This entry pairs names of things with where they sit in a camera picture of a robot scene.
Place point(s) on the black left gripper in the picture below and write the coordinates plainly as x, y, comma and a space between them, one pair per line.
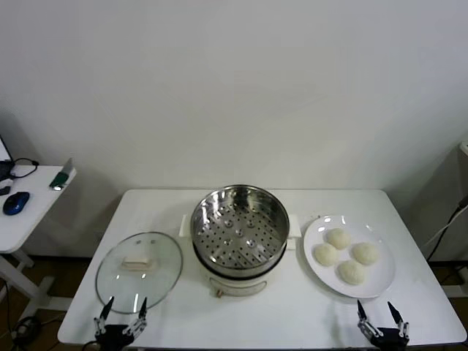
115, 334

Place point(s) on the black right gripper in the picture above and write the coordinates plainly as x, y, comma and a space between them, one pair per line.
389, 338

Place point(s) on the white steamed baozi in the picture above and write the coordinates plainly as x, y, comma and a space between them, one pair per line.
338, 238
351, 272
325, 254
364, 253

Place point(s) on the stainless steel steamer basket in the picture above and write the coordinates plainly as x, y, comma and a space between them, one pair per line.
237, 241

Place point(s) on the white round plate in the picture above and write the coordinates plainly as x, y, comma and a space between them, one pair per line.
329, 226

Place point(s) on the cream electric cooker pot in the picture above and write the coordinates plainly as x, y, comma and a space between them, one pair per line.
237, 287

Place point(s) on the white side desk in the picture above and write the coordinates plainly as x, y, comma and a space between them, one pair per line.
33, 204

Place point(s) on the green and white box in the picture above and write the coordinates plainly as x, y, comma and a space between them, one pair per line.
60, 179

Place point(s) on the blue computer mouse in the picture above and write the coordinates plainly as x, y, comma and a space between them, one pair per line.
15, 203

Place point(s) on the small black desk object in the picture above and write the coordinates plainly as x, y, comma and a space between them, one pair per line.
4, 191

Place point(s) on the laptop computer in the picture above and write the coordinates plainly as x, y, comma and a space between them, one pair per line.
3, 170

